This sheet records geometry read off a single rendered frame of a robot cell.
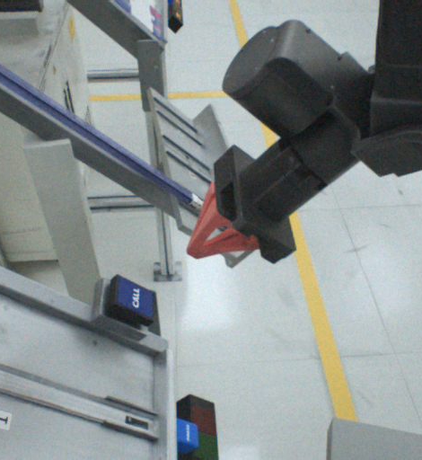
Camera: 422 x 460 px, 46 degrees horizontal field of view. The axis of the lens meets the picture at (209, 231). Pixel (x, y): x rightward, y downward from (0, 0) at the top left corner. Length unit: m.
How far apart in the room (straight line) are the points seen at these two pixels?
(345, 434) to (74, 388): 0.34
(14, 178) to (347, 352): 1.02
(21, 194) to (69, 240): 0.67
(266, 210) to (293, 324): 1.08
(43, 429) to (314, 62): 0.35
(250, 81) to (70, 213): 0.46
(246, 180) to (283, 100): 0.09
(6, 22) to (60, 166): 0.92
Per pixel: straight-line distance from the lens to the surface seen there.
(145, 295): 0.53
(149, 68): 1.14
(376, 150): 0.35
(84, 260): 0.83
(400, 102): 0.33
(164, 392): 0.53
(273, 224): 0.42
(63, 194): 0.73
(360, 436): 0.68
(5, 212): 1.51
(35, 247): 1.59
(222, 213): 0.42
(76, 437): 0.48
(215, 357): 1.41
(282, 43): 0.35
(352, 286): 1.61
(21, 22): 1.57
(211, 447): 0.59
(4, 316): 0.49
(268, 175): 0.41
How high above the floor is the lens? 1.20
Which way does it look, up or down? 44 degrees down
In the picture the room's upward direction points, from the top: straight up
